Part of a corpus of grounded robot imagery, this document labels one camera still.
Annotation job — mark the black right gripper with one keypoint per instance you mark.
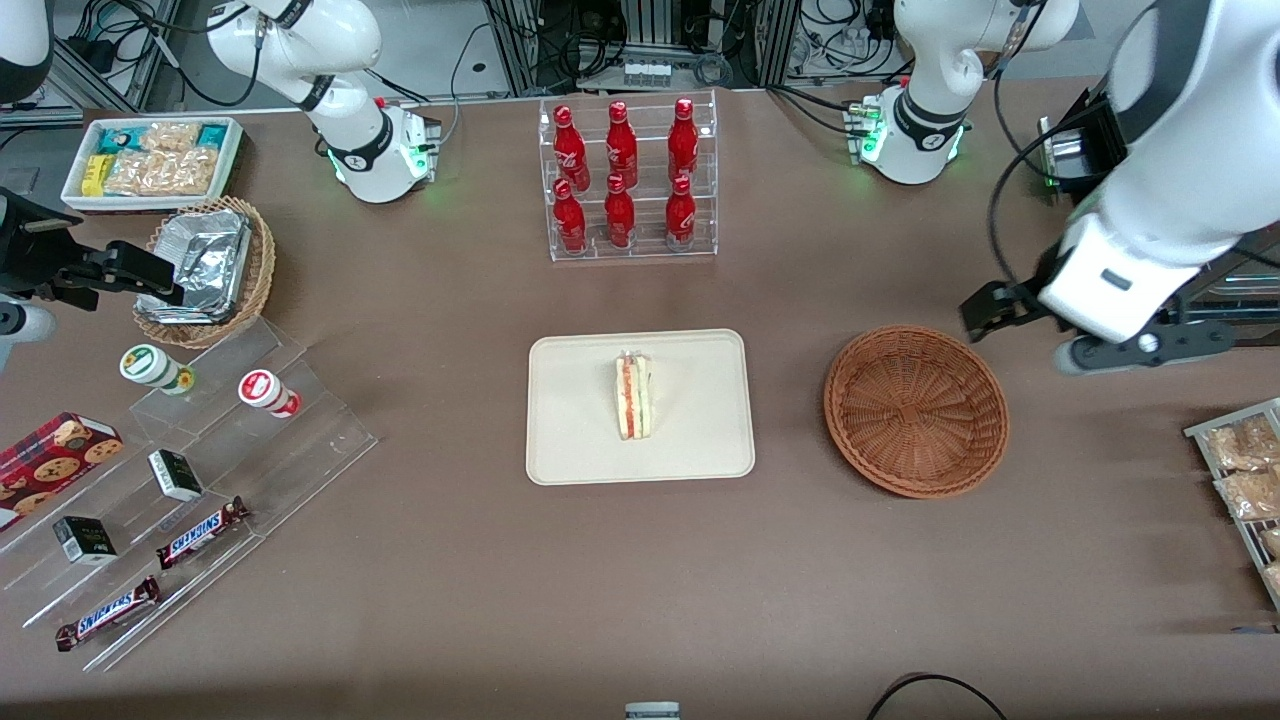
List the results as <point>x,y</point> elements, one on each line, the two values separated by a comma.
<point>28,252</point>

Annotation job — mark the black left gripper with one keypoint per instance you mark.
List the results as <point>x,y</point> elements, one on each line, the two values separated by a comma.
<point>1022,295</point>

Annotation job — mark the triangle sandwich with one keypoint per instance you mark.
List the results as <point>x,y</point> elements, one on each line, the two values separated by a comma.
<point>634,400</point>

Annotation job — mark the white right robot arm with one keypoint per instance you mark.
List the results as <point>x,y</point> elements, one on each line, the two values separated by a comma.
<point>340,40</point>

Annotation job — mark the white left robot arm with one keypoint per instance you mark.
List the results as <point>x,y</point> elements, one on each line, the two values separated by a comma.
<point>1180,180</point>

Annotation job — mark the white rectangular snack tray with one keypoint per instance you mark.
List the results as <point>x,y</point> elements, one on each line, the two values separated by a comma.
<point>75,200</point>

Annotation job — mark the round brown wicker basket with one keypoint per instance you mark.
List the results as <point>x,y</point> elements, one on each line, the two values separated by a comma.
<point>915,410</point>

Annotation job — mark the light woven wicker basket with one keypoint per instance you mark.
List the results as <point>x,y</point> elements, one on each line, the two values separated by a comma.
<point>262,270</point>

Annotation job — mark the cream rectangular tray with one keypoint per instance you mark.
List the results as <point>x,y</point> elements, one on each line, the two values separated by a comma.
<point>580,410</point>

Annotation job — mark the silver foil container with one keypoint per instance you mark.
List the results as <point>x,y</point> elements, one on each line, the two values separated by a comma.
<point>185,307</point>
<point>205,250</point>

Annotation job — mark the green lid snack cup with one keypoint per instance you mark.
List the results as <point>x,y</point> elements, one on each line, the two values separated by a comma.
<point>150,366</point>

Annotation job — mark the yellow snack packet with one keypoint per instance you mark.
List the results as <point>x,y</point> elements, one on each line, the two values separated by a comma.
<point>97,175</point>

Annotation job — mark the clear cracker bag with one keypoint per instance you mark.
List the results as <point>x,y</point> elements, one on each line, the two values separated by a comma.
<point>190,172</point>
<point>132,173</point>
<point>170,137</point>

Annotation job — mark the teal snack packet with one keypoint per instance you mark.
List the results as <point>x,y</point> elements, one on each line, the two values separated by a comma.
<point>120,140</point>
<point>211,136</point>

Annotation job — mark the red lid snack cup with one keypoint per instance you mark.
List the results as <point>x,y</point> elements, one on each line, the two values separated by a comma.
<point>265,391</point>

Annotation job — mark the red tartan cookie box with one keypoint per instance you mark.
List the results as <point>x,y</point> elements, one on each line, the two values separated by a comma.
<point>45,470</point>

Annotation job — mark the small black carton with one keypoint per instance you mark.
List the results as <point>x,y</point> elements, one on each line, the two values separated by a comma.
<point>85,540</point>
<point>175,475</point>

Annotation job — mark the aluminium profile strut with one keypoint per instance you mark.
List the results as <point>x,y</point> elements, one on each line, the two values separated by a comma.
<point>100,78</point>

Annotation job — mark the black steel kitchen appliance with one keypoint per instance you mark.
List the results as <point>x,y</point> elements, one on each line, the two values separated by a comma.
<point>1095,135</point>

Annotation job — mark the clear acrylic stepped display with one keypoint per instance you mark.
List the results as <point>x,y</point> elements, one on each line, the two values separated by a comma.
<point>300,450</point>

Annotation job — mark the Snickers chocolate bar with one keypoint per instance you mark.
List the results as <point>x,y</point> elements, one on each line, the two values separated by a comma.
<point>108,613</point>
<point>200,533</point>

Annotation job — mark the clear pastry bag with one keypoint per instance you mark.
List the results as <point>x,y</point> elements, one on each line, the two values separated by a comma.
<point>1274,578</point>
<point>1250,495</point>
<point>1240,445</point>
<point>1272,542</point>

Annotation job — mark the red Coca-Cola bottle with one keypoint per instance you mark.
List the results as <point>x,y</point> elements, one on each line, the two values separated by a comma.
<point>619,218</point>
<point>680,218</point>
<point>570,150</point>
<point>683,145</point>
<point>621,150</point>
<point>570,222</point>

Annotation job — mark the clear acrylic bottle rack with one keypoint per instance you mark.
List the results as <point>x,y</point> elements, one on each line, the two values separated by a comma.
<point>650,250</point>

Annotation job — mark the white connector block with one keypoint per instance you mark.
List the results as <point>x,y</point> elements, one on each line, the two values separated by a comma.
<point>646,74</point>

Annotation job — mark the small grey device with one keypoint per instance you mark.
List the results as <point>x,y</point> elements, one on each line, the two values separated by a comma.
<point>652,712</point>

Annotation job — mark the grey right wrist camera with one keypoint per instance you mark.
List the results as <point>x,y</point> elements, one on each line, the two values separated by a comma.
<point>22,330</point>

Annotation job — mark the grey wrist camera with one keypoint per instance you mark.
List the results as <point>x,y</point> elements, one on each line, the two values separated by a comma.
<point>22,330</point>
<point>1150,347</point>

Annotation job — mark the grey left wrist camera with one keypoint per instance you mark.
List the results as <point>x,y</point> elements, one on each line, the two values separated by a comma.
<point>1150,347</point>

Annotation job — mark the aluminium profile frame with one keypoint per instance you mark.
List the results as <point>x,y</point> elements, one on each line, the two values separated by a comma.
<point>770,40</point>

